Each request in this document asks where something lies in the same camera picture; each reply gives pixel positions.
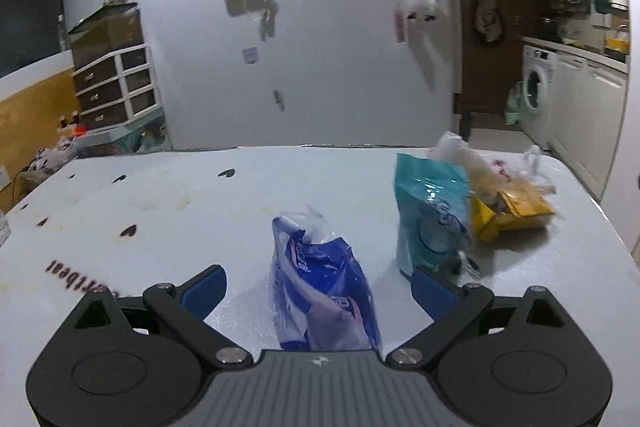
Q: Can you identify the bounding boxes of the black wall panel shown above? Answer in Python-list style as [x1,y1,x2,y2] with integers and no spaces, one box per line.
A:
[0,0,66,78]

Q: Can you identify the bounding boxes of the white washing machine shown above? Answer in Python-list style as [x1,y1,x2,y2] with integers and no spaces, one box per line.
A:
[520,44,558,152]

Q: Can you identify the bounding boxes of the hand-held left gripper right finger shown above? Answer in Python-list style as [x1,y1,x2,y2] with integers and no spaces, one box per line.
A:
[386,267,588,370]

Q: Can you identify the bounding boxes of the clear white plastic bag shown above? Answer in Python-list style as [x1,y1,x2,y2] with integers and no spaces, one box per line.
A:
[427,132,556,202]

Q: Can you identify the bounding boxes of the grey hanging bag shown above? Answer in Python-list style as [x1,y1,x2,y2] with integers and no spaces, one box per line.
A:
[470,0,506,45]

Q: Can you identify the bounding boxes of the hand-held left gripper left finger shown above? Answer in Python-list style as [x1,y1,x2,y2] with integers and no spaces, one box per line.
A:
[50,264,253,370]

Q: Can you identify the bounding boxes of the green plastic bag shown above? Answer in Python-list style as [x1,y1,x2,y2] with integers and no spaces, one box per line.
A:
[502,82,526,125]

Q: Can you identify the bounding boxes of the yellow kitchen container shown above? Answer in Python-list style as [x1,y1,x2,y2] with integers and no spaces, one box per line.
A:
[605,32,630,54]

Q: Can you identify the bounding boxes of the teal printed cloth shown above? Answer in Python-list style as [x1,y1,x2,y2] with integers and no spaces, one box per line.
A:
[75,114,173,158]

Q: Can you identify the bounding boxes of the brown wooden door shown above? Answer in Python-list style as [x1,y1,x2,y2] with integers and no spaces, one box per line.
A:
[452,0,523,112]

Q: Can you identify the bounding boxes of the white kitchen base cabinets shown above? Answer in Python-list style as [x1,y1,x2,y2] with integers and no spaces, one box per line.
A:
[550,49,630,202]

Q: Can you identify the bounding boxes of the white plush sheep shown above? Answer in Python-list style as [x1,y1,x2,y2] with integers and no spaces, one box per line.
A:
[405,0,441,22]

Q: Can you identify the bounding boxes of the yellow snack packet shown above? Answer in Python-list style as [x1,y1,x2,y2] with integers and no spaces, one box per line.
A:
[470,189,557,243]

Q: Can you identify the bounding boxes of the blue and white plastic bag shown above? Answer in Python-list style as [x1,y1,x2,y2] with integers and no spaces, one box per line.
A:
[270,204,383,353]

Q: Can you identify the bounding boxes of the white spotted soft toy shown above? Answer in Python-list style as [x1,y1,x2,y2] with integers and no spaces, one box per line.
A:
[27,144,76,178]

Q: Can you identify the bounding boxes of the orange red toy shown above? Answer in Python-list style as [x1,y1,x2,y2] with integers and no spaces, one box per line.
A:
[57,109,88,140]

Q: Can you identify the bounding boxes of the glass tank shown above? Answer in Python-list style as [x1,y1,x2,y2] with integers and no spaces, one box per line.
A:
[67,2,146,60]

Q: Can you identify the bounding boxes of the teal snack packet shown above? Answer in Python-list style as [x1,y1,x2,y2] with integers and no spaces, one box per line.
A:
[393,153,476,278]

